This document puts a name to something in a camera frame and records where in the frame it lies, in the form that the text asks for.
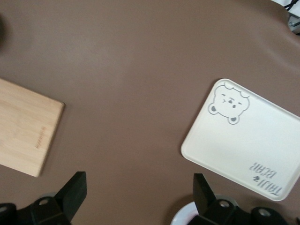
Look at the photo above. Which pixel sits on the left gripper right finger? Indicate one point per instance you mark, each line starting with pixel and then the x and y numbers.
pixel 206 204

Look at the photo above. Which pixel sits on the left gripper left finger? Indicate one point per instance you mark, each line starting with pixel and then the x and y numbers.
pixel 68 199

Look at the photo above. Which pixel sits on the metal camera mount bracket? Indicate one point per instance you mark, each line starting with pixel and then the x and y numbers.
pixel 294 23

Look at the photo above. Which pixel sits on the pale lavender plate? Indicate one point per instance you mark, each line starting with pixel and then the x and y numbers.
pixel 182 214

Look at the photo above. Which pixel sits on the cream bear print tray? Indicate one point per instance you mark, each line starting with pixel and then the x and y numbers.
pixel 234 140

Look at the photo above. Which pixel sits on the bamboo cutting board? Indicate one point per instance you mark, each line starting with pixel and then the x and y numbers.
pixel 23 129

